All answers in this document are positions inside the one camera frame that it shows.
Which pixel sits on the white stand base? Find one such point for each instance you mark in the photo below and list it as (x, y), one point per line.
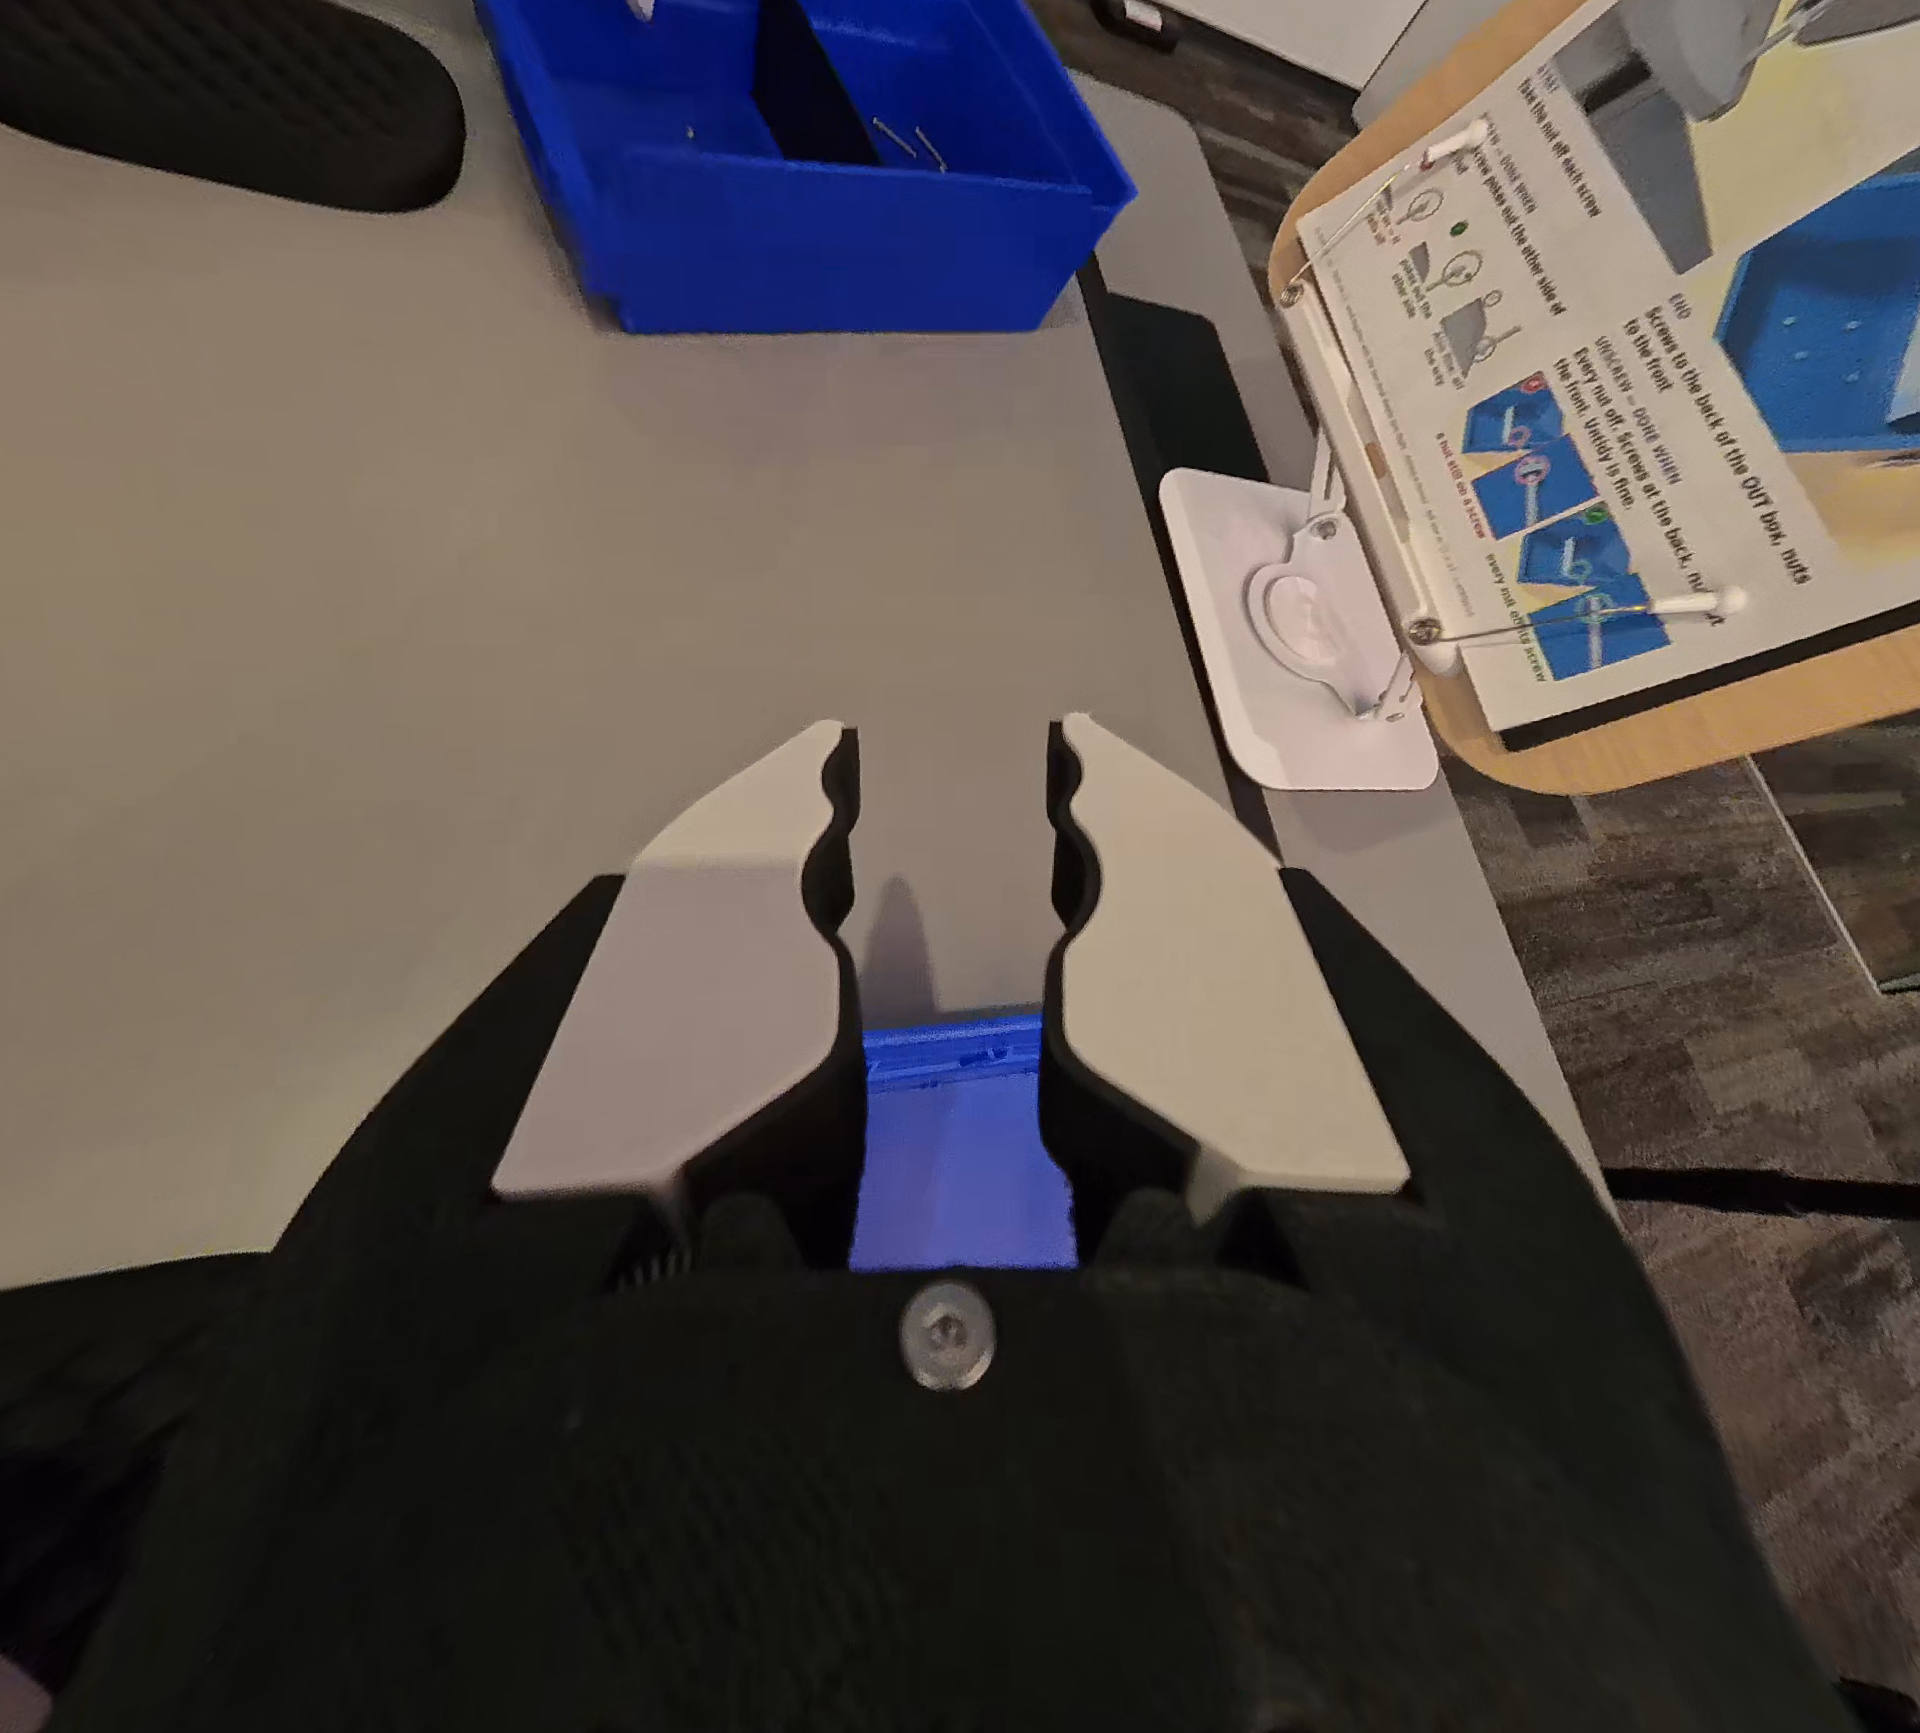
(1214, 564)

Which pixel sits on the blue divided plastic bin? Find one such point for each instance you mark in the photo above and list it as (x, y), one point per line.
(840, 248)

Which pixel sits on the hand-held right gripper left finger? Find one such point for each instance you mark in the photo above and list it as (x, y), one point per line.
(690, 1013)

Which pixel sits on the black floor power box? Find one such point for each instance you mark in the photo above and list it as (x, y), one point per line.
(1137, 17)

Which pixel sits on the black bin divider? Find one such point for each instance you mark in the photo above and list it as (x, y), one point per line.
(810, 82)

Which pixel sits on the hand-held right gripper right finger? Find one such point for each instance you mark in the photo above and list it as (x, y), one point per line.
(1214, 1013)

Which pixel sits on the instruction sheet on stand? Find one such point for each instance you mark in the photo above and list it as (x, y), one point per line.
(1590, 752)

